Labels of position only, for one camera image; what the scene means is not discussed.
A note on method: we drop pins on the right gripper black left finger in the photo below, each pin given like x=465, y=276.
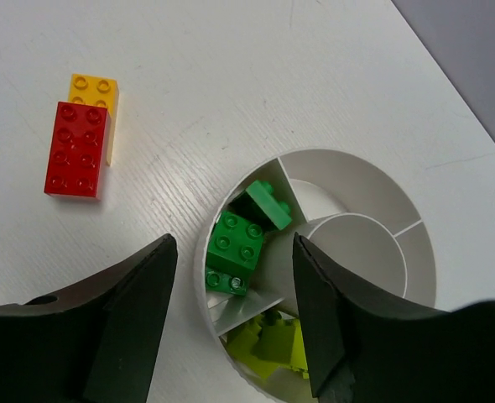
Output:
x=93, y=341

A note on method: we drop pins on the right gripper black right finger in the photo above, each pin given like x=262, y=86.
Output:
x=365, y=344

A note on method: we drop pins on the green black lego stack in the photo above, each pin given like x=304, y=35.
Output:
x=268, y=342

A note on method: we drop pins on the green long lego brick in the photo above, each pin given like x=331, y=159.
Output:
x=232, y=254

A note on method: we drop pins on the dark green lego brick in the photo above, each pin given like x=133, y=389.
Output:
x=258, y=204

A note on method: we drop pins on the red and orange lego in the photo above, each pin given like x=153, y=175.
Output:
x=82, y=138

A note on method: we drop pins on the white round divided container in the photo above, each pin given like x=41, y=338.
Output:
x=350, y=209

